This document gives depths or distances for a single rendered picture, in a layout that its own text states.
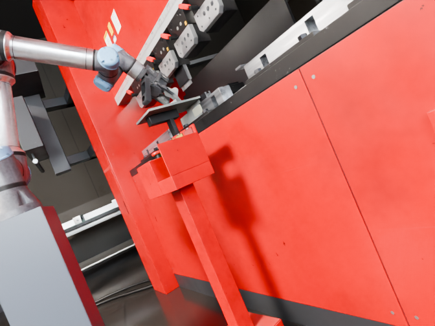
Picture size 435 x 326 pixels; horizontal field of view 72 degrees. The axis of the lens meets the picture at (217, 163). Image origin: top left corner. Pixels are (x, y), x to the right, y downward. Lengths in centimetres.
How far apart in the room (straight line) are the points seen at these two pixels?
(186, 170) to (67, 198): 399
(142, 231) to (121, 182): 36
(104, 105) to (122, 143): 29
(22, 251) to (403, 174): 100
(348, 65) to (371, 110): 11
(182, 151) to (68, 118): 415
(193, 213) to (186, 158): 19
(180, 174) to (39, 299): 53
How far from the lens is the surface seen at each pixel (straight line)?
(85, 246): 484
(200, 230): 101
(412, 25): 70
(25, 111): 234
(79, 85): 229
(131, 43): 184
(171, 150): 93
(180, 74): 151
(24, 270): 104
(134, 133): 224
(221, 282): 106
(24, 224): 103
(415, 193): 77
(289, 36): 99
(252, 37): 183
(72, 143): 493
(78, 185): 484
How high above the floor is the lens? 69
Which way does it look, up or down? level
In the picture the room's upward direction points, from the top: 23 degrees counter-clockwise
